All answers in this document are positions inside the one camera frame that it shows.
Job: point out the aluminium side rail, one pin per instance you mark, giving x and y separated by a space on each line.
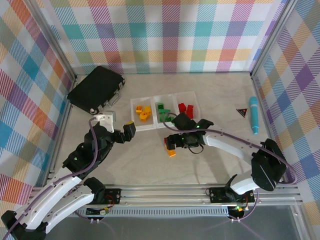
60 125
265 112

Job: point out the dark triangle sticker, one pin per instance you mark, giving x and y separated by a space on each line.
242 111

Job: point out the dark green square lego brick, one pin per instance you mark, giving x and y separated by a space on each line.
160 106

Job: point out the wide aluminium base rail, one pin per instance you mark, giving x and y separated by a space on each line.
162 193

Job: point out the light green lego brick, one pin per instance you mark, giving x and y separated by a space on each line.
170 119

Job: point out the grey metal panel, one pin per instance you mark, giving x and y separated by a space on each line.
175 227

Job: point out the orange long lego brick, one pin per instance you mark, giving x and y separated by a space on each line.
172 153

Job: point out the small circuit board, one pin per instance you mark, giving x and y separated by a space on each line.
103 212
240 209

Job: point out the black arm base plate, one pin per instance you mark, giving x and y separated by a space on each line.
217 195
113 196

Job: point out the aluminium corner post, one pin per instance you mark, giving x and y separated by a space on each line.
54 40
272 37

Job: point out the black carrying case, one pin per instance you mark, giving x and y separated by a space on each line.
96 88

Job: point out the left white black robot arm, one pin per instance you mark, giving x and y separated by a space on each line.
50 200

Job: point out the teal marker pen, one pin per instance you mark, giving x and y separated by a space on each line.
254 112

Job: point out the yellow round lego brick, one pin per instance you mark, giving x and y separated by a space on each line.
144 116

